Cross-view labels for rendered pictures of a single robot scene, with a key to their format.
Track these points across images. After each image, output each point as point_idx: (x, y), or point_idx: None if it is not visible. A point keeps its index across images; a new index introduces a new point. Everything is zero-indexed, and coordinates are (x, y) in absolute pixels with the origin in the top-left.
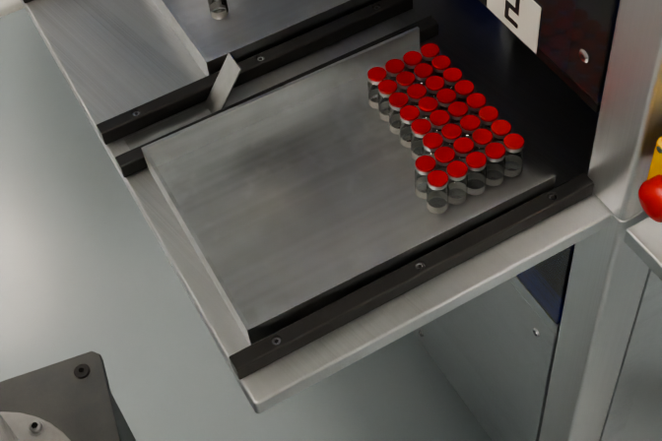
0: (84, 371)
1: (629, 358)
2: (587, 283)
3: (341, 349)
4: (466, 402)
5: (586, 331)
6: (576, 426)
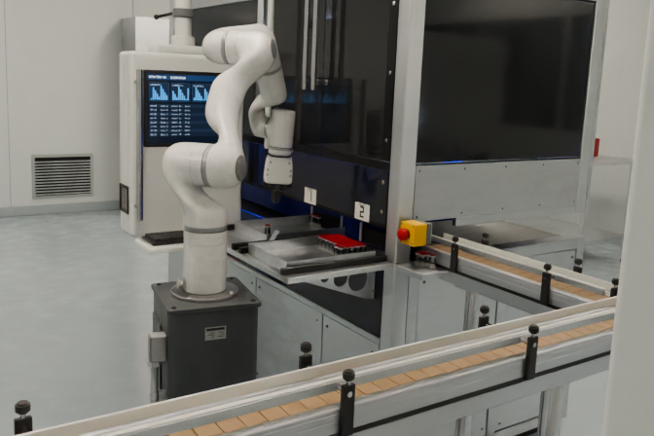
0: (232, 277)
1: None
2: (387, 303)
3: (312, 273)
4: None
5: (388, 327)
6: None
